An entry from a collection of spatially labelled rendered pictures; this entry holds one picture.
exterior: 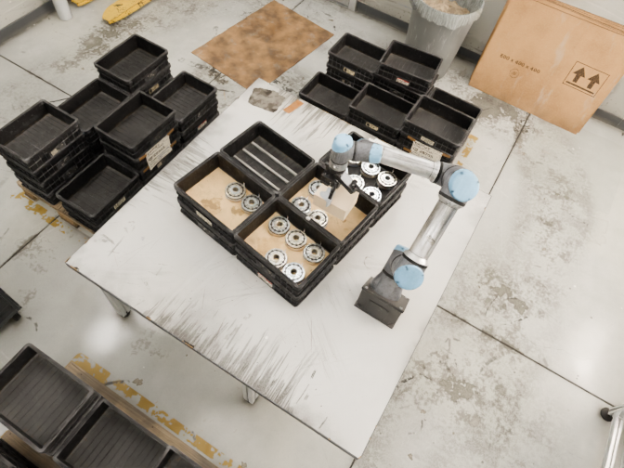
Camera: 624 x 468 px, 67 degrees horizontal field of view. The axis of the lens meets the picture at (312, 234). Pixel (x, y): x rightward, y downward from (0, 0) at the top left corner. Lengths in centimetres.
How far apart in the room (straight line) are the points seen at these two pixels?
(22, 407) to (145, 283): 73
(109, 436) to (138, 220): 102
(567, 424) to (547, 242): 125
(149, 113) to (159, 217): 98
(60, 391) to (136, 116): 171
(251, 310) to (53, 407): 96
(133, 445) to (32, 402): 48
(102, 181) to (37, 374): 129
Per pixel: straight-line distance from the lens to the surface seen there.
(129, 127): 324
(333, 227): 232
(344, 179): 195
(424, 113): 347
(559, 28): 440
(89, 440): 254
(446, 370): 307
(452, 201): 191
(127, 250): 246
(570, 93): 456
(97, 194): 324
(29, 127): 342
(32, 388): 256
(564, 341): 349
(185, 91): 358
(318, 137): 284
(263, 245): 224
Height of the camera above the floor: 277
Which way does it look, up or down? 58 degrees down
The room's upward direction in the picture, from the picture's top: 10 degrees clockwise
